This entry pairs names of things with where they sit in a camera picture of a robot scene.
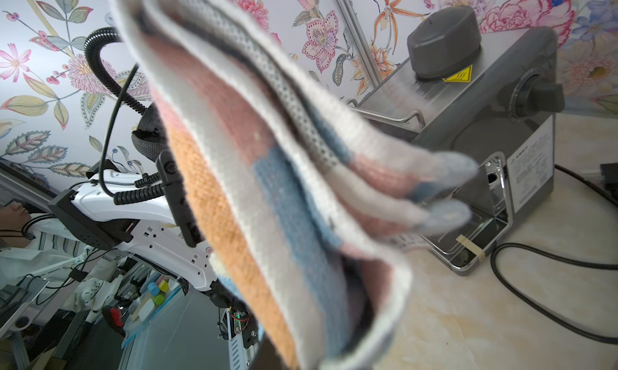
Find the grey steel coffee machine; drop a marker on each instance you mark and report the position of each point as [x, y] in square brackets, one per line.
[492, 97]

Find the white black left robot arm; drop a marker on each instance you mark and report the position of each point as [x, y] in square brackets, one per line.
[147, 217]

